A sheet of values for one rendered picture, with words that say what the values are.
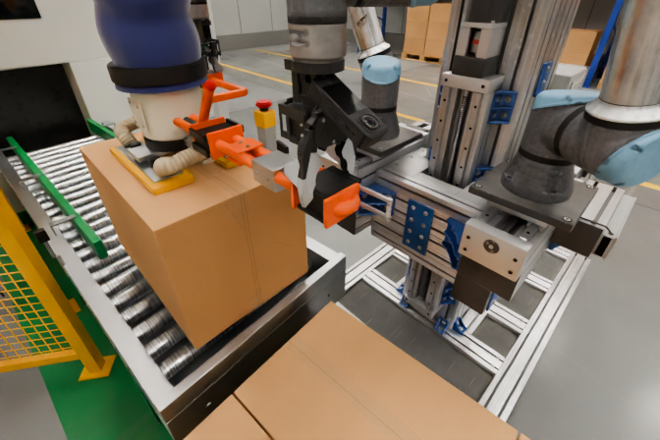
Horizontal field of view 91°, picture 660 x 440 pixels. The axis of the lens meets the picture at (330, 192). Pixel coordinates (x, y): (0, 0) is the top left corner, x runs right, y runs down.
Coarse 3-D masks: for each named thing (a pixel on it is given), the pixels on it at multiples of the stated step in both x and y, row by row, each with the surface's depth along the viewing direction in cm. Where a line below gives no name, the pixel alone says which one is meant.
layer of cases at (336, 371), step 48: (336, 336) 100; (288, 384) 88; (336, 384) 88; (384, 384) 88; (432, 384) 88; (192, 432) 78; (240, 432) 78; (288, 432) 78; (336, 432) 78; (384, 432) 78; (432, 432) 78; (480, 432) 78
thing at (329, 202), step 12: (324, 168) 55; (324, 180) 52; (336, 180) 52; (348, 180) 52; (324, 192) 48; (336, 192) 49; (348, 192) 49; (300, 204) 53; (312, 204) 51; (324, 204) 47; (336, 204) 48; (312, 216) 52; (324, 216) 48; (336, 216) 50
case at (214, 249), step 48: (96, 144) 103; (144, 192) 78; (192, 192) 78; (240, 192) 78; (288, 192) 89; (144, 240) 77; (192, 240) 73; (240, 240) 83; (288, 240) 97; (192, 288) 78; (240, 288) 90; (192, 336) 84
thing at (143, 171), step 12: (132, 144) 91; (120, 156) 91; (132, 156) 90; (156, 156) 84; (132, 168) 85; (144, 168) 84; (144, 180) 80; (156, 180) 78; (168, 180) 79; (180, 180) 80; (192, 180) 82; (156, 192) 77
